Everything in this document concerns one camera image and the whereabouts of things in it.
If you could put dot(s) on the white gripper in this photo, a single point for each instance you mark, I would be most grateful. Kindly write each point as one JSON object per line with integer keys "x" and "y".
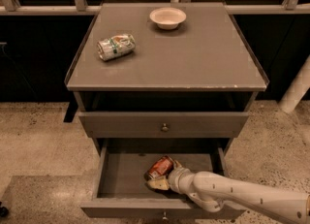
{"x": 175, "y": 178}

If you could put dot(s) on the red coke can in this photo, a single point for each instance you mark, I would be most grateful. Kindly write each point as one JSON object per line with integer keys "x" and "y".
{"x": 160, "y": 168}

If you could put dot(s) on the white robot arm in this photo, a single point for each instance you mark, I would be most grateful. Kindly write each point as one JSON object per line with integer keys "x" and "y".
{"x": 210, "y": 191}

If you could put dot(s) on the brass middle drawer knob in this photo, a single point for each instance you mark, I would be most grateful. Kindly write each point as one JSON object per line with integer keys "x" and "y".
{"x": 165, "y": 218}

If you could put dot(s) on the brass drawer knob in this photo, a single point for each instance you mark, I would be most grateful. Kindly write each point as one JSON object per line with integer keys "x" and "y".
{"x": 165, "y": 218}
{"x": 165, "y": 127}

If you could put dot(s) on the brass top drawer knob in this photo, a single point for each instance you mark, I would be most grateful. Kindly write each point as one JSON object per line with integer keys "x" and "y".
{"x": 165, "y": 127}

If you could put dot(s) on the closed top drawer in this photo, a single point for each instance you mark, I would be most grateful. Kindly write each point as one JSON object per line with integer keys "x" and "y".
{"x": 148, "y": 124}

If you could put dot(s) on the open middle drawer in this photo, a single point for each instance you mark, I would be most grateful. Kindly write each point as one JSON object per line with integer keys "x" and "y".
{"x": 120, "y": 189}

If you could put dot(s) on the grey drawer cabinet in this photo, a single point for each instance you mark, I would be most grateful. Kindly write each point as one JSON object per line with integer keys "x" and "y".
{"x": 204, "y": 65}

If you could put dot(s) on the green white soda can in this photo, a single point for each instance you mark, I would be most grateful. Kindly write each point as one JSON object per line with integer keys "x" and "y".
{"x": 116, "y": 46}

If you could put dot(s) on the white bowl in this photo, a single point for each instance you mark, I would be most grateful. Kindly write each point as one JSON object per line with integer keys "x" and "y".
{"x": 167, "y": 18}

